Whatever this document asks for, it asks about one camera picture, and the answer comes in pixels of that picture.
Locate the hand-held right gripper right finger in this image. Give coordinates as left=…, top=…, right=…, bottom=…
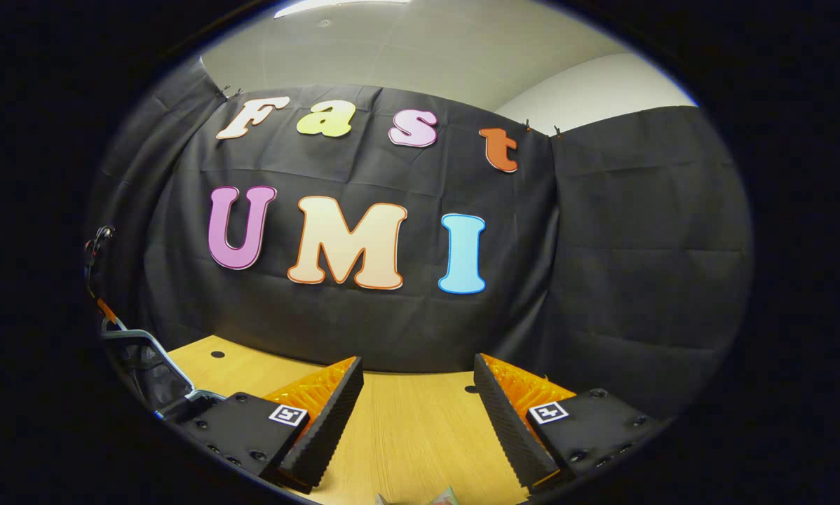
left=473, top=353, right=673, bottom=492

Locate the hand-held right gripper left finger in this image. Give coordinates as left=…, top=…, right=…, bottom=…
left=179, top=356, right=365, bottom=494

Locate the light blue suitcase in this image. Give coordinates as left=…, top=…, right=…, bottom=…
left=101, top=328, right=228, bottom=424

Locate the black backdrop cloth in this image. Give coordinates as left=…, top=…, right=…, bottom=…
left=87, top=56, right=756, bottom=422

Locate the long ceiling light panel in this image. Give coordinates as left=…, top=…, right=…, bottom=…
left=274, top=0, right=412, bottom=19

